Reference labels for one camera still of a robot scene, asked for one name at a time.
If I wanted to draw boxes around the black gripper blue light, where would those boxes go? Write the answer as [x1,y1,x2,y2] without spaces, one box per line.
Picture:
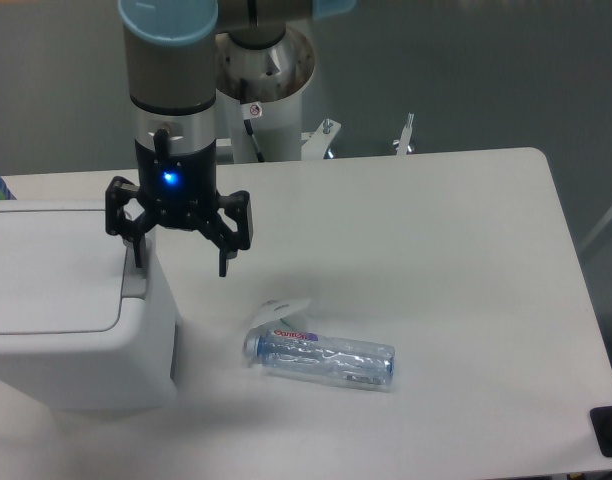
[105,143,253,278]

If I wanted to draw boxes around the white push-button trash can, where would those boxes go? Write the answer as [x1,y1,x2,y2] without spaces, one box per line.
[0,200,180,410]

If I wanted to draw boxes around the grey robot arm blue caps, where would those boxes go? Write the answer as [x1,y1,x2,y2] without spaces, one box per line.
[105,1,355,276]

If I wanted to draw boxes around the crumpled white paper wrapper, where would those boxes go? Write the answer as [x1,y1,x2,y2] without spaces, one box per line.
[249,298,312,331]

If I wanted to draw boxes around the clear plastic water bottle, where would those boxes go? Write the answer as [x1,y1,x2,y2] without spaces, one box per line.
[243,327,395,388]

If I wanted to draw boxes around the metal clamp bolt behind table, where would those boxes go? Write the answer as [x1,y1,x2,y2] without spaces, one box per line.
[392,112,416,156]

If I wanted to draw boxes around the black device at table edge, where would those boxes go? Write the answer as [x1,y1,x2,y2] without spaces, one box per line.
[590,406,612,458]

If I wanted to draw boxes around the black cable on pedestal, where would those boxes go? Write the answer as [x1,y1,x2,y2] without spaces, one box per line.
[238,78,266,164]

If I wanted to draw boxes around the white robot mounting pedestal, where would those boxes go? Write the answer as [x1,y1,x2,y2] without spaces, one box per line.
[217,93,342,164]

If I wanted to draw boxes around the white frame at right edge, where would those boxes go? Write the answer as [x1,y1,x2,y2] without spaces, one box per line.
[579,205,612,261]

